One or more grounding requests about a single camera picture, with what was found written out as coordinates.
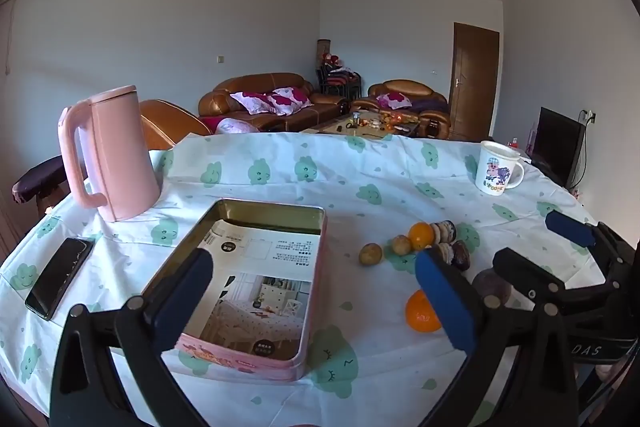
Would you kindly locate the white green patterned tablecloth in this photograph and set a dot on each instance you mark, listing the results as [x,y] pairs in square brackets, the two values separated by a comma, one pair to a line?
[350,187]

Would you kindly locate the brown leather sofa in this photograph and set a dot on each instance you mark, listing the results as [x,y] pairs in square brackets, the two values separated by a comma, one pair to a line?
[260,82]

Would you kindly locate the tall floor vase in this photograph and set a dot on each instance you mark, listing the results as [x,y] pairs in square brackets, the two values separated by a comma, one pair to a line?
[323,52]

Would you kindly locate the brown leather loveseat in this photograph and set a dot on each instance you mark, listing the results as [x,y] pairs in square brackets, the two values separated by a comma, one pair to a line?
[400,86]

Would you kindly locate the dark purple round fruit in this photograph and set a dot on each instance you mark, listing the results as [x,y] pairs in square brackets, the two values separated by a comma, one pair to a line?
[492,285]

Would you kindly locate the white cartoon mug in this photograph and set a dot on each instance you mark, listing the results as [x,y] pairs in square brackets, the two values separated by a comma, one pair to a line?
[495,169]

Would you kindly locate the small orange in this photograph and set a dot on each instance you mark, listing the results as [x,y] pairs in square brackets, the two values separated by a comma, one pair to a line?
[421,235]

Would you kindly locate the pale pink blanket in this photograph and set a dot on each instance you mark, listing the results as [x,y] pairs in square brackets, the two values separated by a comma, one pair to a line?
[235,126]

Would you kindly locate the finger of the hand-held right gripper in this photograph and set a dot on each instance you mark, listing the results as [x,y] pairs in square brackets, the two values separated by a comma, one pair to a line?
[530,274]
[570,229]

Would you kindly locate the chocolate sandwich cookie bottom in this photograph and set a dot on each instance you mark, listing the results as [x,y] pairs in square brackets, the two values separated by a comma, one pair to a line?
[460,255]

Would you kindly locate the cluttered coffee table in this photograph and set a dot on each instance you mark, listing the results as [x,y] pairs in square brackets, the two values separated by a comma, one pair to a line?
[370,124]

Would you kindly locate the pink tin box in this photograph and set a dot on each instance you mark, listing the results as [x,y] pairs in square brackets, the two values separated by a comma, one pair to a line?
[310,307]

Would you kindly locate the pink electric kettle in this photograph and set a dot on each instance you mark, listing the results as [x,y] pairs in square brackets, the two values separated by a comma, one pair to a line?
[120,157]

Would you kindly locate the black television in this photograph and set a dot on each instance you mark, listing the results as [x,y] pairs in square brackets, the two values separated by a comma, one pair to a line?
[555,142]

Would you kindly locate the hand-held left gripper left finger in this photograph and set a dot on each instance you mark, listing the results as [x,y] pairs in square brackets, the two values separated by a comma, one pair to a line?
[185,297]

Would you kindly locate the brown wooden door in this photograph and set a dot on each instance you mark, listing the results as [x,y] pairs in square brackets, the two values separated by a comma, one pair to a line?
[472,82]

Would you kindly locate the wall power outlet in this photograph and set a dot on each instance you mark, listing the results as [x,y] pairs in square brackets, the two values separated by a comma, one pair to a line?
[589,116]

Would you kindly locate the dark purple cushioned chair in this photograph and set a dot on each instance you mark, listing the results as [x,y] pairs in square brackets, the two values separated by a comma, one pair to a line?
[37,177]

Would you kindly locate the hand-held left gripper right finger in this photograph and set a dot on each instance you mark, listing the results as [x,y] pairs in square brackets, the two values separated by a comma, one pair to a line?
[445,307]

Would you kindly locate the printed paper sheet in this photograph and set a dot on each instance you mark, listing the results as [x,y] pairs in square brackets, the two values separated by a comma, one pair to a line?
[270,267]

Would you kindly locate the brown leather armchair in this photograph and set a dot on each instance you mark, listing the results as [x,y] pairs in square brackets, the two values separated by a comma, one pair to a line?
[165,119]

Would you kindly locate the pink floral pillow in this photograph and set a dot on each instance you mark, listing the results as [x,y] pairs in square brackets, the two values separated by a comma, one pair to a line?
[391,99]
[247,102]
[287,101]

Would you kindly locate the stacked dark chairs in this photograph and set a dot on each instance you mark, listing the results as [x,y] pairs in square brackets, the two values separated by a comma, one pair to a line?
[340,82]

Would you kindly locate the large orange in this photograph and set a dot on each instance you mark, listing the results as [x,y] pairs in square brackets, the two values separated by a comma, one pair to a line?
[417,314]

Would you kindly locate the black smartphone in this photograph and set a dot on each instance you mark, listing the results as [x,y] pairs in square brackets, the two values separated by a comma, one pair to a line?
[60,277]

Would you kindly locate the brown round fruit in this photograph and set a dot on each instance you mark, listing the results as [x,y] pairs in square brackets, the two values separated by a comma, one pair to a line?
[370,254]
[401,245]

